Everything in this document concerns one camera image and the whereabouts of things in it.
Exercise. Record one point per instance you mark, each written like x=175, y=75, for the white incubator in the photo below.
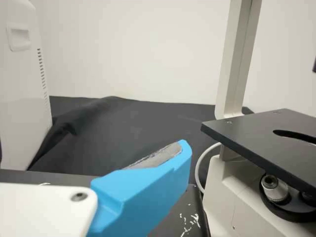
x=22, y=103

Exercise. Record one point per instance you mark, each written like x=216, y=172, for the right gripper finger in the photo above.
x=145, y=187

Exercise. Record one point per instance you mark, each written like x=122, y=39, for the cream microscope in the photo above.
x=247, y=153

